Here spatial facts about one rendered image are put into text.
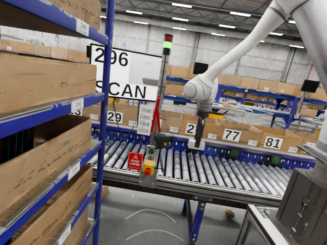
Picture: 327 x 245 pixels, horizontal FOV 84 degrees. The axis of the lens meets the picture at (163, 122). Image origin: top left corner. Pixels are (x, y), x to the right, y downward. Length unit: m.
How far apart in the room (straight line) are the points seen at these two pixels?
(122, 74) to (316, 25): 0.93
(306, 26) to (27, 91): 0.87
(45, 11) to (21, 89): 0.15
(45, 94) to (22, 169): 0.17
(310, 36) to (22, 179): 0.96
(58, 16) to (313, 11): 0.78
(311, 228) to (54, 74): 1.21
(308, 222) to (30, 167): 1.12
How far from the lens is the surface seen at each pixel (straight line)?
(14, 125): 0.39
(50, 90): 0.51
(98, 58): 1.19
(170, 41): 1.12
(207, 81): 0.93
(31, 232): 0.63
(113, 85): 1.19
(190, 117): 2.05
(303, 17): 0.89
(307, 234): 1.21
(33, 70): 0.47
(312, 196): 1.12
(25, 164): 0.50
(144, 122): 1.15
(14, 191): 0.51
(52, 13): 0.46
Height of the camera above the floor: 1.45
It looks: 15 degrees down
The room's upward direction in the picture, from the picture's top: 9 degrees clockwise
